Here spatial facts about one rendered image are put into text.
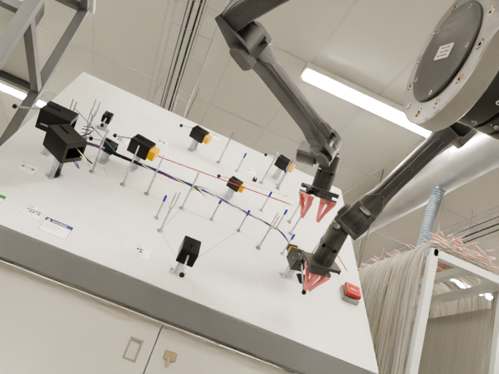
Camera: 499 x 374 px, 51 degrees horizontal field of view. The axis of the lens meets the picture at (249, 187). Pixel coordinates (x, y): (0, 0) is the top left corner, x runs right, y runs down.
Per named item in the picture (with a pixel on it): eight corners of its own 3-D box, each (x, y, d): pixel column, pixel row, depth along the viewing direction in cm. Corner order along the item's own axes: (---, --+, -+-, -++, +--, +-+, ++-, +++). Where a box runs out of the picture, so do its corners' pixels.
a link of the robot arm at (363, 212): (452, 99, 139) (482, 129, 139) (444, 104, 145) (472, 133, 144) (335, 211, 136) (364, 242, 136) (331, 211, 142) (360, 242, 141)
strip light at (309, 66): (445, 133, 430) (446, 127, 433) (305, 67, 413) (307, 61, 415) (433, 142, 445) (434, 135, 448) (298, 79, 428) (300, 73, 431)
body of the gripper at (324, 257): (299, 256, 146) (310, 234, 143) (330, 263, 150) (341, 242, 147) (307, 269, 140) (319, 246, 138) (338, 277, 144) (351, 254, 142)
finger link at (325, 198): (298, 215, 159) (308, 185, 158) (318, 220, 162) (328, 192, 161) (308, 221, 153) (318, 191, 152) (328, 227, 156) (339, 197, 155)
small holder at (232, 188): (214, 183, 185) (222, 167, 182) (235, 197, 184) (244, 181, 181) (209, 188, 181) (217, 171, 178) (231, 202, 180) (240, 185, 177)
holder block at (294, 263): (290, 269, 154) (296, 259, 152) (286, 256, 159) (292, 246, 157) (302, 272, 156) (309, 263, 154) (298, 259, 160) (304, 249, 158)
